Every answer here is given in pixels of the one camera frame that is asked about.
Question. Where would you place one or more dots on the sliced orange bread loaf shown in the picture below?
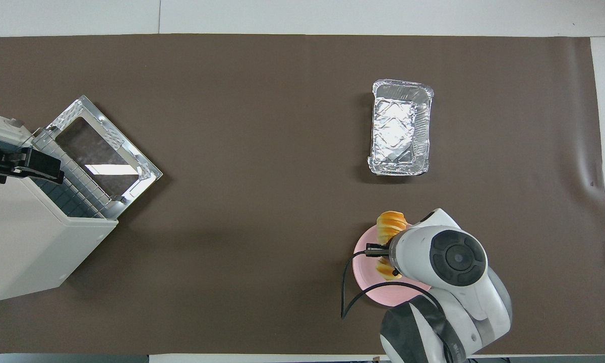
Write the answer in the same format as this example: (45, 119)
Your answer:
(390, 222)

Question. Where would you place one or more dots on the aluminium foil tray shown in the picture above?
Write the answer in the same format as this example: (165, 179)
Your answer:
(401, 126)

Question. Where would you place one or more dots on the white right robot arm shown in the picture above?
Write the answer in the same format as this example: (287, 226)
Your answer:
(456, 257)

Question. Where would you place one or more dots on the glass oven door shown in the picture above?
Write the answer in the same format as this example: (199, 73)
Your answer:
(101, 151)

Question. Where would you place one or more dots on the cream toaster oven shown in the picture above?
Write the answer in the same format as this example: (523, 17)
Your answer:
(25, 242)

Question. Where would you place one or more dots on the pink round plate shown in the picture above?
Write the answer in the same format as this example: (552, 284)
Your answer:
(368, 282)

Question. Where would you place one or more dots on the brown paper table mat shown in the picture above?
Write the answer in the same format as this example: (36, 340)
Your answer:
(257, 201)

